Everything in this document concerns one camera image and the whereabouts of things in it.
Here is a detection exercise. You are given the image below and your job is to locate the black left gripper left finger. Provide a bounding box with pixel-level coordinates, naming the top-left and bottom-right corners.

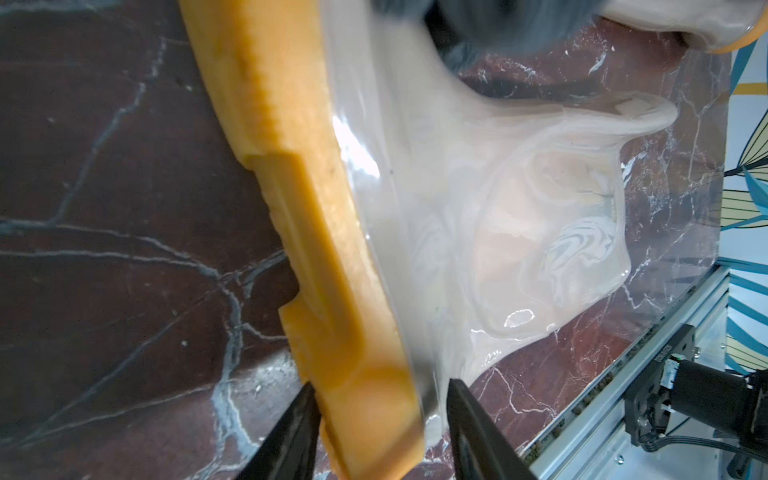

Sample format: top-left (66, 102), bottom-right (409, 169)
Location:
top-left (236, 382), bottom-right (321, 480)

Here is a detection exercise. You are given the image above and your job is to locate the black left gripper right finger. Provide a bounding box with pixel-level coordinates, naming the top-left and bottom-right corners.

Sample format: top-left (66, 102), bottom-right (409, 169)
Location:
top-left (446, 379), bottom-right (536, 480)

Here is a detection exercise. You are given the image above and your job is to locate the beige rubber boot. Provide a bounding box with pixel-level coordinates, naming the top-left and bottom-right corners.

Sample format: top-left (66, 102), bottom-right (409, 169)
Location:
top-left (180, 1), bottom-right (678, 479)
top-left (601, 0), bottom-right (767, 54)

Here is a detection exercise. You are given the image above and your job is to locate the aluminium mounting rail frame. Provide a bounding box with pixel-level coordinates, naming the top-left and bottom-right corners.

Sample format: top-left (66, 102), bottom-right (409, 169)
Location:
top-left (523, 259), bottom-right (767, 479)

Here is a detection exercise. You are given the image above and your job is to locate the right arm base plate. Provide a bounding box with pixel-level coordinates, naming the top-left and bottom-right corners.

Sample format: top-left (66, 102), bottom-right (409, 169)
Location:
top-left (624, 325), bottom-right (767, 479)

